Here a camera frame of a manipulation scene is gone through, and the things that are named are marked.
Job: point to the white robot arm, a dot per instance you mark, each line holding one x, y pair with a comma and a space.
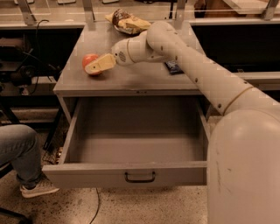
243, 159

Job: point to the grey cabinet body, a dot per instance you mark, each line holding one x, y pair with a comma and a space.
137, 79

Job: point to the red orange apple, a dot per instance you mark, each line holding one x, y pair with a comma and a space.
88, 60

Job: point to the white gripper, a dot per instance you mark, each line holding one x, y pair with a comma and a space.
120, 53

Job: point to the person leg in jeans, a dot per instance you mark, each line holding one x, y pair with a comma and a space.
19, 146

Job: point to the black office chair base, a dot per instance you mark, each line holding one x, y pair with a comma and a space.
4, 209

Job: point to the yellow brown chip bag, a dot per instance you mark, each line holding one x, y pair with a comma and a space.
127, 23

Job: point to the black drawer handle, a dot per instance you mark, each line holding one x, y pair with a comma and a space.
139, 178

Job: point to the black machinery at left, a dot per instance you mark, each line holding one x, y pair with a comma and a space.
20, 67

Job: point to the grey open top drawer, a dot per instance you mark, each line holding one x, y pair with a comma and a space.
109, 136

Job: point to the grey sneaker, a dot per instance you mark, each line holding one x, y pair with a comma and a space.
43, 187

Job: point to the dark blue snack bar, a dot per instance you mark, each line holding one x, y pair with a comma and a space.
173, 67

